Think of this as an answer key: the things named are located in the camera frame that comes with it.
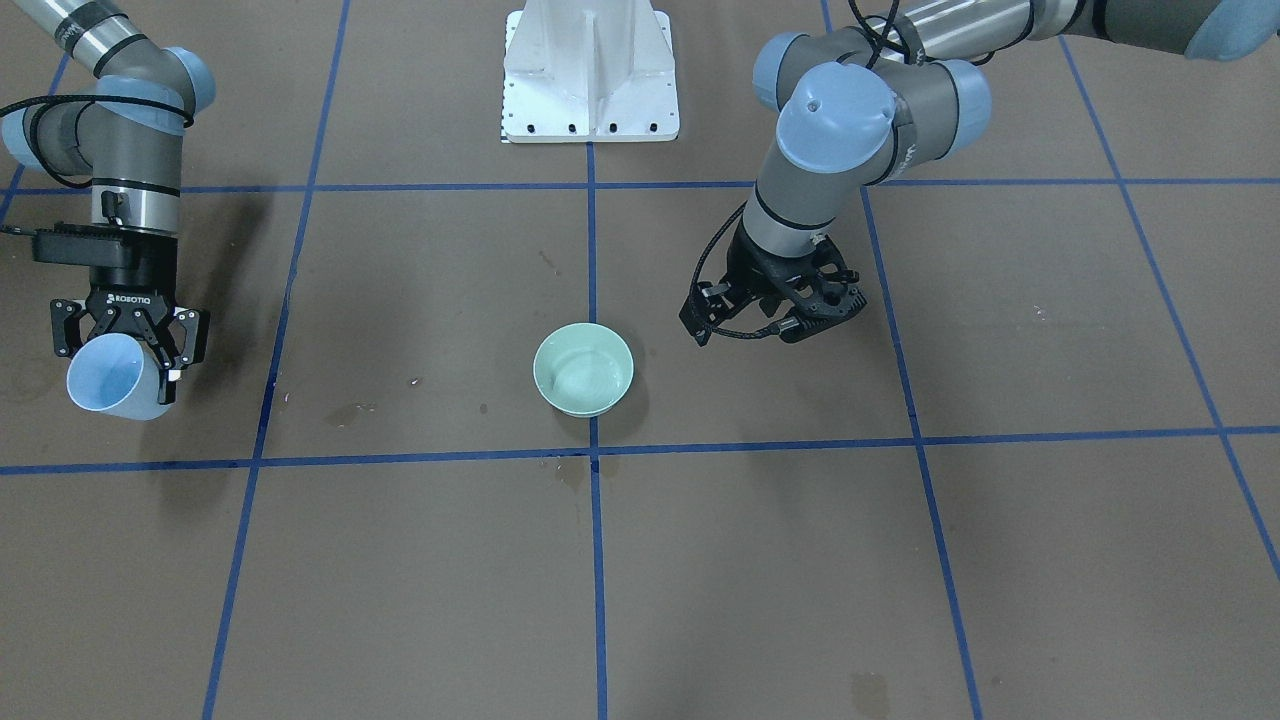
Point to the light green bowl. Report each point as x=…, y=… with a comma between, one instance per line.
x=583, y=369

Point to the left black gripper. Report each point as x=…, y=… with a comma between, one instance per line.
x=748, y=268

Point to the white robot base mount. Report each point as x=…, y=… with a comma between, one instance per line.
x=589, y=72

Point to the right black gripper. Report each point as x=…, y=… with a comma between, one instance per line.
x=128, y=283

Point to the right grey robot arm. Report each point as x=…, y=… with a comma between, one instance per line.
x=121, y=140

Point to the brown paper table cover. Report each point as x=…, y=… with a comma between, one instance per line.
x=1035, y=479

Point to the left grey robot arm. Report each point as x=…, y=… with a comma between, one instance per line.
x=864, y=103

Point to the light blue plastic cup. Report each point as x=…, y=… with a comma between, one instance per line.
x=116, y=375

